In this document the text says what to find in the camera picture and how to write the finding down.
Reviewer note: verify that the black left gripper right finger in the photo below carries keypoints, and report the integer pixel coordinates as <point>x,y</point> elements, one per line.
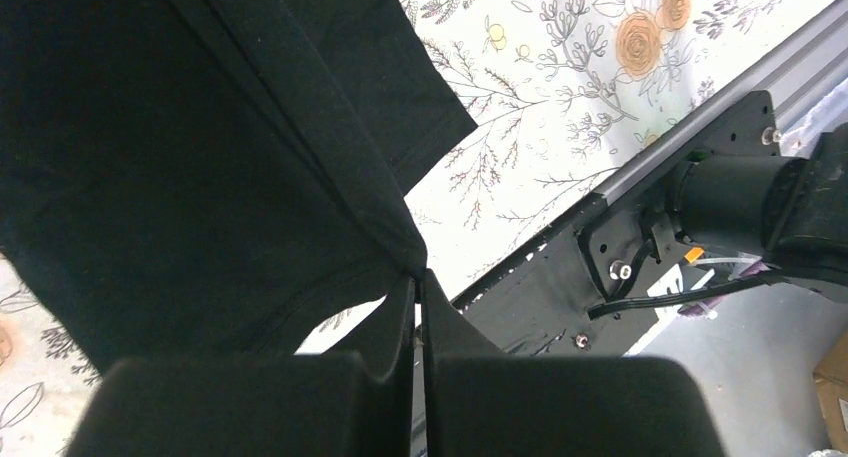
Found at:
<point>483,401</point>

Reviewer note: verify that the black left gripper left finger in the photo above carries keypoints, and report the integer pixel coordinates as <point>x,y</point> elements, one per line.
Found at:
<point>353,400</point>

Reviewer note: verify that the black underwear beige waistband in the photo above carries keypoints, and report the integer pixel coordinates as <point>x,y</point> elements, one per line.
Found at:
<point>212,177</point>

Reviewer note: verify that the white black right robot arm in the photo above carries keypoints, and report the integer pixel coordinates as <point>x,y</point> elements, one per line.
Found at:
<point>789,211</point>

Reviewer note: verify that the floral table cloth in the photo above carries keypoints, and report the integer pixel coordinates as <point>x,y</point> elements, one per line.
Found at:
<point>562,92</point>

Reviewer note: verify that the cardboard box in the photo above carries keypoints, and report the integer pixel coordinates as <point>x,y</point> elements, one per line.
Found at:
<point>830,378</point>

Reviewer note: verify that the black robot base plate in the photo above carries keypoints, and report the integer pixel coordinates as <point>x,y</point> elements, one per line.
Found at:
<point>535,301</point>

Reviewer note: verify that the aluminium frame rail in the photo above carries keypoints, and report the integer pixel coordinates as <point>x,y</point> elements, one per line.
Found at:
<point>797,74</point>

